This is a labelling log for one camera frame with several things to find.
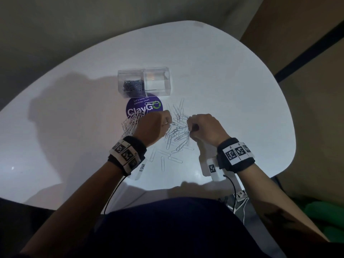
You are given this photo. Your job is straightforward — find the black right camera cable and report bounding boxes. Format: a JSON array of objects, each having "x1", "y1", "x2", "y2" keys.
[{"x1": 223, "y1": 174, "x2": 238, "y2": 211}]

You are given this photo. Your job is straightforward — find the person's left forearm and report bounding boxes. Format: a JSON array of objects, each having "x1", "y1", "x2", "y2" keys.
[{"x1": 20, "y1": 161, "x2": 124, "y2": 258}]

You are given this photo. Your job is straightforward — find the pile of mixed paper clips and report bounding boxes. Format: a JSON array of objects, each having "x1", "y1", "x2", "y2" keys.
[{"x1": 120, "y1": 98, "x2": 195, "y2": 173}]

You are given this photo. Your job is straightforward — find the person's right hand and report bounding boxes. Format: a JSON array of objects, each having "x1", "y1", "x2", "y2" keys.
[{"x1": 187, "y1": 113, "x2": 231, "y2": 148}]

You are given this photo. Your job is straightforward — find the white cables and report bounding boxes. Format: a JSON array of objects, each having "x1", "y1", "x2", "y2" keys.
[{"x1": 225, "y1": 189, "x2": 250, "y2": 225}]

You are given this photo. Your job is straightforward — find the cluster of sorted blue clips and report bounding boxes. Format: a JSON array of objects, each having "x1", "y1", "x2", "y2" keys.
[{"x1": 123, "y1": 80, "x2": 145, "y2": 96}]

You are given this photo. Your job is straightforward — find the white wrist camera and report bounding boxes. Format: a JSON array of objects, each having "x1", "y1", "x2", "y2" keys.
[
  {"x1": 133, "y1": 159, "x2": 148, "y2": 181},
  {"x1": 206, "y1": 157, "x2": 228, "y2": 182}
]

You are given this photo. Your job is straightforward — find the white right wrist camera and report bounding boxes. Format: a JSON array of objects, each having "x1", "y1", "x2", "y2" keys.
[{"x1": 206, "y1": 157, "x2": 228, "y2": 182}]

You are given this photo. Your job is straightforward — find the round purple sticker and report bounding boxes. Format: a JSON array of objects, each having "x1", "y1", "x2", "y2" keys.
[{"x1": 125, "y1": 93, "x2": 164, "y2": 119}]

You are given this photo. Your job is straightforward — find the black camera cable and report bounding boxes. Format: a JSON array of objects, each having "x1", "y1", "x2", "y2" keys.
[
  {"x1": 103, "y1": 176, "x2": 127, "y2": 215},
  {"x1": 223, "y1": 174, "x2": 238, "y2": 211}
]

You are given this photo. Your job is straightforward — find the black left camera cable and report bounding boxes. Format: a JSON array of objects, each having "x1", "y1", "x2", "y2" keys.
[{"x1": 103, "y1": 176, "x2": 127, "y2": 215}]

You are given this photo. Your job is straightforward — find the person's left hand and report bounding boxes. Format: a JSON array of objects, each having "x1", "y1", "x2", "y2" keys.
[{"x1": 133, "y1": 110, "x2": 172, "y2": 148}]

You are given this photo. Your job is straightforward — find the black right wristband with markers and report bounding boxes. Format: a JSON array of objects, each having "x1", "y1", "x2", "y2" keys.
[{"x1": 216, "y1": 137, "x2": 255, "y2": 174}]

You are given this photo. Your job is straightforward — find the person's dark blue clothing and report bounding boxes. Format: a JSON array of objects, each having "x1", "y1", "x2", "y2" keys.
[{"x1": 72, "y1": 197, "x2": 264, "y2": 258}]

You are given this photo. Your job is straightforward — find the black left wristband with markers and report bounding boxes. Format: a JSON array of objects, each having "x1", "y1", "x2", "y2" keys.
[{"x1": 107, "y1": 135, "x2": 148, "y2": 177}]

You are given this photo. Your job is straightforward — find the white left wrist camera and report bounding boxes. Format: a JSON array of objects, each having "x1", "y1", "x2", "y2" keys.
[{"x1": 133, "y1": 159, "x2": 148, "y2": 181}]

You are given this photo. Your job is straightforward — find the clear plastic two-compartment box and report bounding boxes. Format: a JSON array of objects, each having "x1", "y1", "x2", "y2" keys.
[{"x1": 117, "y1": 67, "x2": 172, "y2": 99}]

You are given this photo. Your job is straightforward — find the black bar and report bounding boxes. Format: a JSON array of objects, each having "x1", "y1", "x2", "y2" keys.
[{"x1": 274, "y1": 21, "x2": 344, "y2": 83}]

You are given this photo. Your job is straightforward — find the green object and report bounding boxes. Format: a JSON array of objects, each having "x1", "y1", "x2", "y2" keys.
[{"x1": 304, "y1": 200, "x2": 344, "y2": 244}]

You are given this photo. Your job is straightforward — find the person's right forearm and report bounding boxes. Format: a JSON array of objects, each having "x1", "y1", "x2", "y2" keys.
[{"x1": 238, "y1": 163, "x2": 330, "y2": 242}]

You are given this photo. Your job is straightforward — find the black wristband with markers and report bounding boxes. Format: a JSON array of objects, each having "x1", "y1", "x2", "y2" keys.
[
  {"x1": 216, "y1": 137, "x2": 255, "y2": 174},
  {"x1": 107, "y1": 135, "x2": 148, "y2": 177}
]

